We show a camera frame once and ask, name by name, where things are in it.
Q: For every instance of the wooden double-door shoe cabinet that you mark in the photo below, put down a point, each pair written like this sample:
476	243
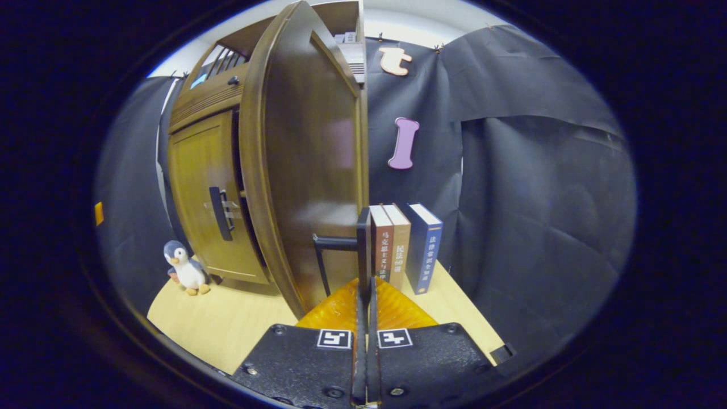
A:
199	102

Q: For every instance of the penguin plush toy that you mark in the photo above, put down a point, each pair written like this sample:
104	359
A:
187	270

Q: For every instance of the black backdrop cloth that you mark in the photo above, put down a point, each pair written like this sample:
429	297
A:
539	199

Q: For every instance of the wooden shoe cabinet door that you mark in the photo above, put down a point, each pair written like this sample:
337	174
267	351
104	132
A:
196	187
306	159

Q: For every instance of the brown standing book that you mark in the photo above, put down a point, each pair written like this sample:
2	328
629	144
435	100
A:
381	244

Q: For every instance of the tan standing book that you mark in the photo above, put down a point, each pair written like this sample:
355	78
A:
399	250

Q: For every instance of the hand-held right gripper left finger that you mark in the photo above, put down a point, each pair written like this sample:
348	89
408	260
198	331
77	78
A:
301	363

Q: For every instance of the blue standing book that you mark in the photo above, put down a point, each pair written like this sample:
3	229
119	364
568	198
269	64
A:
429	250

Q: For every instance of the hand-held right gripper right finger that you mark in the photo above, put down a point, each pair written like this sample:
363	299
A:
426	363

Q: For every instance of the wooden cabinet drawer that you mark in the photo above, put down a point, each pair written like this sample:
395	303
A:
204	99

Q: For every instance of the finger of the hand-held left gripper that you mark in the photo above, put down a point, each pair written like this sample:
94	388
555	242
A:
99	213

